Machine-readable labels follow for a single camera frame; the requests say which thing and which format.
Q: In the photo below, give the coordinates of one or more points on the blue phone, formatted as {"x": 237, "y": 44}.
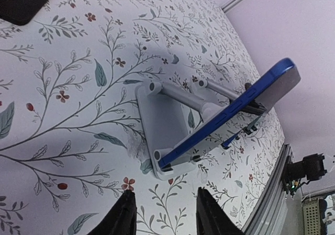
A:
{"x": 226, "y": 144}
{"x": 257, "y": 100}

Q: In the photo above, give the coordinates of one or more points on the floral table mat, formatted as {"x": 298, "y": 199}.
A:
{"x": 71, "y": 135}

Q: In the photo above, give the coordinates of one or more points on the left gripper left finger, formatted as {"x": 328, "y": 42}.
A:
{"x": 121, "y": 219}

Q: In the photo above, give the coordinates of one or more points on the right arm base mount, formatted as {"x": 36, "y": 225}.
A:
{"x": 296, "y": 174}

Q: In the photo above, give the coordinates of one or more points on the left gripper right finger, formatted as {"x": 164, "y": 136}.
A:
{"x": 210, "y": 218}

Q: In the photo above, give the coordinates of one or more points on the white silver stand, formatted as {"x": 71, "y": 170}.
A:
{"x": 251, "y": 127}
{"x": 167, "y": 121}

